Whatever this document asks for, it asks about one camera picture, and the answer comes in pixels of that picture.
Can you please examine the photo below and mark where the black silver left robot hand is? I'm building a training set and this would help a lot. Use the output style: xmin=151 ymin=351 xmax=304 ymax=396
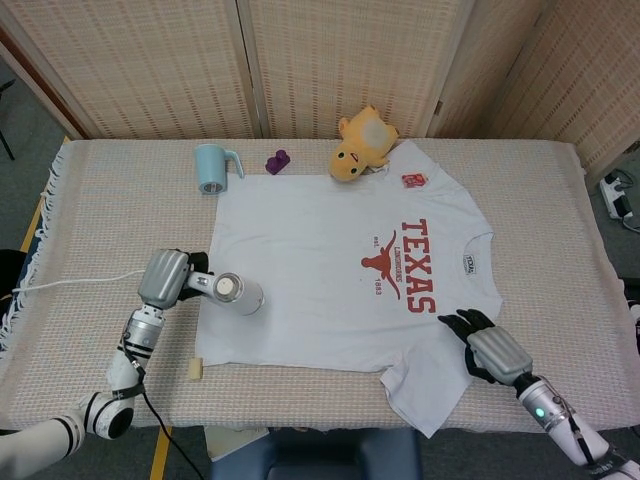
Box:
xmin=137 ymin=248 xmax=215 ymax=308

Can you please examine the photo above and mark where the white paper sheet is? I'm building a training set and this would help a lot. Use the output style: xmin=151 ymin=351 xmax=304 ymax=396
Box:
xmin=203 ymin=427 xmax=271 ymax=462

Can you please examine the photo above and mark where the beige woven table cloth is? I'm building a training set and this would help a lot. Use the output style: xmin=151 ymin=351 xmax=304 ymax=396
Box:
xmin=0 ymin=137 xmax=632 ymax=434

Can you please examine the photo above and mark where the black stand leg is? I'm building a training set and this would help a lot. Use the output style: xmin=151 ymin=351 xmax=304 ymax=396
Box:
xmin=0 ymin=78 xmax=17 ymax=162

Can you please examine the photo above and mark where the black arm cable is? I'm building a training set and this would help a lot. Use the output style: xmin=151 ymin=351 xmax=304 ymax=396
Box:
xmin=119 ymin=344 xmax=177 ymax=480

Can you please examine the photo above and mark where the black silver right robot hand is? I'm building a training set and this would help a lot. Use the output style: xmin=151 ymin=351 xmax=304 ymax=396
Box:
xmin=438 ymin=308 xmax=534 ymax=387

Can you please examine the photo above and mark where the light blue plastic jug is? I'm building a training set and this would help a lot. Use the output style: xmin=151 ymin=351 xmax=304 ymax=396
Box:
xmin=193 ymin=143 xmax=247 ymax=197

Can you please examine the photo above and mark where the white handheld steam iron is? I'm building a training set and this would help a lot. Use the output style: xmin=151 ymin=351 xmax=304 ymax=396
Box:
xmin=183 ymin=271 xmax=266 ymax=317

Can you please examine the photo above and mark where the dark blue chair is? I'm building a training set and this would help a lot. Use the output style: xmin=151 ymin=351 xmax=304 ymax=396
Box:
xmin=209 ymin=427 xmax=424 ymax=480

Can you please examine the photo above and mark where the white Texas print T-shirt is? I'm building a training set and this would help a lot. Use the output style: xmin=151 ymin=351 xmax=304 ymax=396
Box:
xmin=193 ymin=139 xmax=504 ymax=440

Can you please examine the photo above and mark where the woven wooden folding screen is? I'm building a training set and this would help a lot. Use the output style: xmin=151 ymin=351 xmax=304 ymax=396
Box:
xmin=0 ymin=0 xmax=640 ymax=177

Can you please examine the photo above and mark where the purple toy block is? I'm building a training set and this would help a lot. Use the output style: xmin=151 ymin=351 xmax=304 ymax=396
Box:
xmin=264 ymin=148 xmax=292 ymax=176

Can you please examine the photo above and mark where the white power strip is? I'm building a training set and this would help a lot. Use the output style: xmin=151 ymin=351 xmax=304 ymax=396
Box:
xmin=599 ymin=170 xmax=635 ymax=220

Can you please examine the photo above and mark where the yellow plush toy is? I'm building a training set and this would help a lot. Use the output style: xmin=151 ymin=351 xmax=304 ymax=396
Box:
xmin=328 ymin=103 xmax=400 ymax=182

